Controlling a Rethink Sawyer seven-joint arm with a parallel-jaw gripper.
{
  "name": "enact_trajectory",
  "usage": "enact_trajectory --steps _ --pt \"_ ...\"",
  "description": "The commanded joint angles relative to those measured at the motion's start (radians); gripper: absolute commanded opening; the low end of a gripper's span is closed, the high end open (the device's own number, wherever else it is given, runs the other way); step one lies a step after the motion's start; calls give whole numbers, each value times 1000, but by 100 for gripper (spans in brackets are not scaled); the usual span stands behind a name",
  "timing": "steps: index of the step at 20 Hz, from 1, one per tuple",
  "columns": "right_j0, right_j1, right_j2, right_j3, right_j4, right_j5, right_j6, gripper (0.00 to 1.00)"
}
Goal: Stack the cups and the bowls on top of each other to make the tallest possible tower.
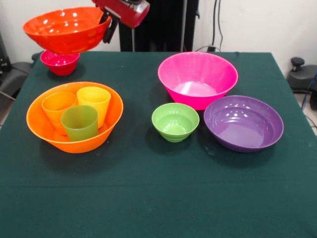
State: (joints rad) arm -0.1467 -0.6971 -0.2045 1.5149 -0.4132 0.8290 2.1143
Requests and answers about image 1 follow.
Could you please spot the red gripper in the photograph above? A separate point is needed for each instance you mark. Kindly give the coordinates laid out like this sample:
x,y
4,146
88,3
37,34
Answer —
x,y
128,16

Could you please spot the wide red bowl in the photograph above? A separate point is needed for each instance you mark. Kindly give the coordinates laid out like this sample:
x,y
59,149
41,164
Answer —
x,y
64,37

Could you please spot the small crimson bowl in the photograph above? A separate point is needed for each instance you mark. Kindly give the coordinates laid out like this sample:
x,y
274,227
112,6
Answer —
x,y
59,65

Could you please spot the yellow cup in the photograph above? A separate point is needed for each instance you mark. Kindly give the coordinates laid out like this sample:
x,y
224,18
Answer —
x,y
96,101

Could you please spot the orange cup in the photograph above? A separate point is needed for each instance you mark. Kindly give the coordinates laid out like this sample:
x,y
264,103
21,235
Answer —
x,y
54,111

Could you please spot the green cup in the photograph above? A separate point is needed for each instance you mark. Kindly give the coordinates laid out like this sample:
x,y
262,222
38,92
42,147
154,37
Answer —
x,y
80,129

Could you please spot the large pink bowl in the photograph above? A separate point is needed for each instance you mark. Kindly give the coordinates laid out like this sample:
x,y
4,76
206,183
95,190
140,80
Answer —
x,y
198,99

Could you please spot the large orange bowl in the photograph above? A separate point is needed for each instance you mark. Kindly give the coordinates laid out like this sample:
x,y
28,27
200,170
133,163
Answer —
x,y
37,124

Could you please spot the black chair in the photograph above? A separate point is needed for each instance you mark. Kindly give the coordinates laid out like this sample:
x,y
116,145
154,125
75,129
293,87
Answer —
x,y
15,74

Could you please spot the small green bowl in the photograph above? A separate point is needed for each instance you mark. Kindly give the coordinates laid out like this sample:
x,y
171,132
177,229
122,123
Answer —
x,y
174,124

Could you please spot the wide purple bowl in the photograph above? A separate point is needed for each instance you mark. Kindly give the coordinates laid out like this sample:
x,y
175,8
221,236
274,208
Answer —
x,y
242,124

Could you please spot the dark green table cloth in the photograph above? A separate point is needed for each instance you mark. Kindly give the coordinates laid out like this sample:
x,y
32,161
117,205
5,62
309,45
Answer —
x,y
173,186

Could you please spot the black floor device with knob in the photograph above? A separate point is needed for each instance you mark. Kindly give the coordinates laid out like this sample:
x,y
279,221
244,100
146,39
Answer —
x,y
299,79

